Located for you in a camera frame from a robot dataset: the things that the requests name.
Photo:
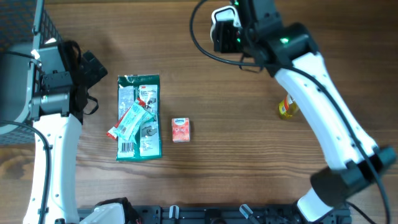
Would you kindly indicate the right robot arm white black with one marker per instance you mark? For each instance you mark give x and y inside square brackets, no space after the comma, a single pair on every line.
[291,56]

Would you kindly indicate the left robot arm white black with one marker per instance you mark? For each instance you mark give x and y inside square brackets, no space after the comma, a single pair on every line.
[57,111]

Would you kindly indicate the red snack bar wrapper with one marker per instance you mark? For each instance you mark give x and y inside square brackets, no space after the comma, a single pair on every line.
[112,132]

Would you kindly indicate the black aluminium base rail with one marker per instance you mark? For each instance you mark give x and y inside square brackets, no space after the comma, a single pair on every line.
[269,214]

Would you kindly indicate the grey plastic mesh basket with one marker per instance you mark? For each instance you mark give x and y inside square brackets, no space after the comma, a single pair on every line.
[29,48]

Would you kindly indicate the white barcode scanner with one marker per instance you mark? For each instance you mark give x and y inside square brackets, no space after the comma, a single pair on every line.
[224,14]

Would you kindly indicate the teal snack bar wrapper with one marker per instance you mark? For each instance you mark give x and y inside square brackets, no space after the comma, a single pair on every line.
[135,116]

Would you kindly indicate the orange tissue pack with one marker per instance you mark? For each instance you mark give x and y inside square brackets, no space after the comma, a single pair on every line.
[180,130]

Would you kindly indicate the yellow liquid bottle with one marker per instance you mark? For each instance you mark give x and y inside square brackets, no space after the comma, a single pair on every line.
[287,107]

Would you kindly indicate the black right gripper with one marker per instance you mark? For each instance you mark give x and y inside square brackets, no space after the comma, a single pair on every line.
[222,33]

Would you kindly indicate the green 3M glove package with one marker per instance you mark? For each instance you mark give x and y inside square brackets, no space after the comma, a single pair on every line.
[149,143]

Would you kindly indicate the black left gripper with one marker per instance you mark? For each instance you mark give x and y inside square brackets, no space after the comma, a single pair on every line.
[92,76]

